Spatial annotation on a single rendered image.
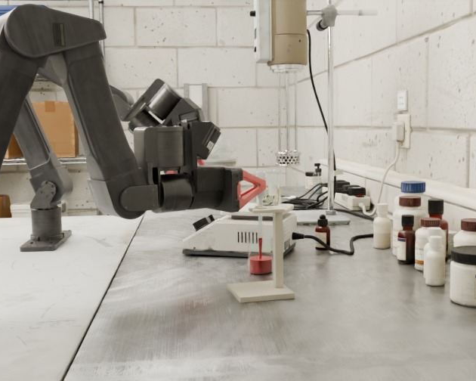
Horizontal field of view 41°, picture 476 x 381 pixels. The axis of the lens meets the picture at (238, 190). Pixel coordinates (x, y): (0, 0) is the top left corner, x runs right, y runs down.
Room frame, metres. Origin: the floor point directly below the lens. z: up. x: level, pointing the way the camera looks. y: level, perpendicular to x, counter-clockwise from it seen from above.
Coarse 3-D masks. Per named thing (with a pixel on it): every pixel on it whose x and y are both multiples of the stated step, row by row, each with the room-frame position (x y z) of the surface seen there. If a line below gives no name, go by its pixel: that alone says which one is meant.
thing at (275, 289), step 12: (276, 216) 0.91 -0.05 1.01; (276, 228) 0.91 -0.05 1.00; (276, 240) 0.91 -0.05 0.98; (276, 252) 0.91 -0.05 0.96; (276, 264) 0.91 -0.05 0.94; (276, 276) 0.91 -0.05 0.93; (228, 288) 0.93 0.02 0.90; (240, 288) 0.91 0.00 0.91; (252, 288) 0.91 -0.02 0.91; (264, 288) 0.91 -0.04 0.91; (276, 288) 0.91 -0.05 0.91; (288, 288) 0.91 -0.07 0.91; (240, 300) 0.86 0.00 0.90; (252, 300) 0.87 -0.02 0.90; (264, 300) 0.87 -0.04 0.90
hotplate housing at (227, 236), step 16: (224, 224) 1.17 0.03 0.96; (240, 224) 1.16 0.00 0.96; (256, 224) 1.15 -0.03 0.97; (272, 224) 1.14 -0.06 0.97; (288, 224) 1.18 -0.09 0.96; (192, 240) 1.19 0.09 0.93; (208, 240) 1.18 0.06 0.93; (224, 240) 1.17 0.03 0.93; (240, 240) 1.16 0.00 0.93; (288, 240) 1.18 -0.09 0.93
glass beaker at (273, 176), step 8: (256, 168) 1.21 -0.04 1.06; (264, 168) 1.20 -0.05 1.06; (272, 168) 1.20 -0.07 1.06; (272, 176) 1.20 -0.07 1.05; (280, 176) 1.22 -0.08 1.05; (272, 184) 1.20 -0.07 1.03; (280, 184) 1.22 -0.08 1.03; (272, 192) 1.20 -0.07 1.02; (280, 192) 1.22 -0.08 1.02; (256, 200) 1.21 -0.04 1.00; (264, 200) 1.20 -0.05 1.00; (272, 200) 1.20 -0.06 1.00; (280, 200) 1.22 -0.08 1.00
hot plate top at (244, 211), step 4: (248, 204) 1.26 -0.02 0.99; (252, 204) 1.26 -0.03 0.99; (284, 204) 1.25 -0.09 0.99; (288, 204) 1.25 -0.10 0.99; (292, 204) 1.25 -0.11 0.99; (244, 208) 1.20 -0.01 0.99; (248, 208) 1.20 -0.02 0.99; (284, 208) 1.19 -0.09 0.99; (288, 208) 1.20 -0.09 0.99; (292, 208) 1.23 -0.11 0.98; (220, 212) 1.18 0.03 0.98; (224, 212) 1.17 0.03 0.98; (228, 212) 1.17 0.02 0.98; (232, 212) 1.17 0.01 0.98; (236, 212) 1.16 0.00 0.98; (240, 212) 1.16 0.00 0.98; (244, 212) 1.16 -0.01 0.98; (248, 212) 1.16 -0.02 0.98; (272, 212) 1.14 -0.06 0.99; (284, 212) 1.16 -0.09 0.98; (272, 216) 1.15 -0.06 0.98
